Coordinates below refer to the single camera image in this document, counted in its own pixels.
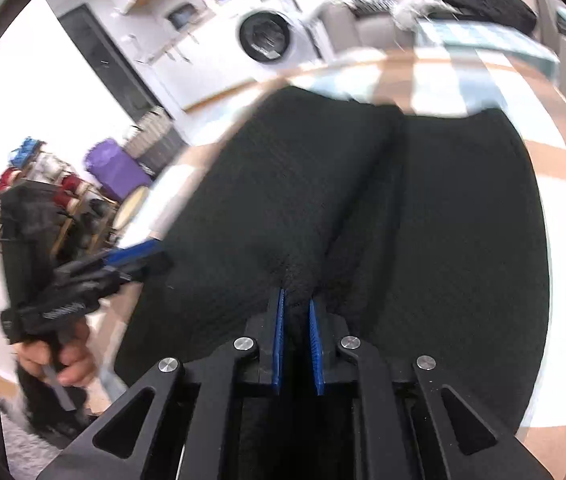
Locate person's left forearm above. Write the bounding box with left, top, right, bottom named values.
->
left=15, top=375, right=96, bottom=442

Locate wooden shoe rack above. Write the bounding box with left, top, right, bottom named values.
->
left=0, top=137, right=120, bottom=257

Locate brown checked tablecloth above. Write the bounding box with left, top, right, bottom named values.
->
left=148, top=45, right=566, bottom=480

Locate person's left hand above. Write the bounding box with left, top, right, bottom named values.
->
left=15, top=319, right=96, bottom=387

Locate purple bag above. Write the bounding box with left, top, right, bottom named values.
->
left=85, top=141, right=153, bottom=202

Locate dark door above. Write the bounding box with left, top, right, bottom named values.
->
left=58, top=4, right=162, bottom=122

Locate wicker laundry basket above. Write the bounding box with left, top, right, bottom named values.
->
left=123, top=105, right=187, bottom=172

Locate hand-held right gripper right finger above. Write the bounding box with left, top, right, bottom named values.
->
left=308, top=297, right=501, bottom=480

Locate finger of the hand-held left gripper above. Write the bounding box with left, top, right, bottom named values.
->
left=113, top=252, right=174, bottom=286
left=102, top=238, right=164, bottom=269

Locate cream waste bin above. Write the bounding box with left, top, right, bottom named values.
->
left=112, top=186, right=152, bottom=235

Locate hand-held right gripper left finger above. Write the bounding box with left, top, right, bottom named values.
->
left=92, top=287, right=289, bottom=480

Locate grey sofa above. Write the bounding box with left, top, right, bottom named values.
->
left=320, top=0, right=415, bottom=54

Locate blue checked tablecloth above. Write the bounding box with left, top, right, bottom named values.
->
left=415, top=17, right=562, bottom=84

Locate grey white garment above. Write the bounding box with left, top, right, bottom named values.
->
left=390, top=0, right=445, bottom=32

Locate white washing machine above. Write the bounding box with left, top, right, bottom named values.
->
left=235, top=0, right=325, bottom=67

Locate black knit sweater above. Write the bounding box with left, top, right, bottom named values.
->
left=113, top=85, right=550, bottom=480

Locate grey shaggy rug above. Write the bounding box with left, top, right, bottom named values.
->
left=0, top=375, right=60, bottom=480

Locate black cooking pot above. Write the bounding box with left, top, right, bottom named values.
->
left=167, top=2, right=198, bottom=29

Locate white kitchen counter cabinet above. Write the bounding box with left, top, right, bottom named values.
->
left=135, top=10, right=260, bottom=114

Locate black puffer jacket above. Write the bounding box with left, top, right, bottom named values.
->
left=418, top=0, right=538, bottom=37

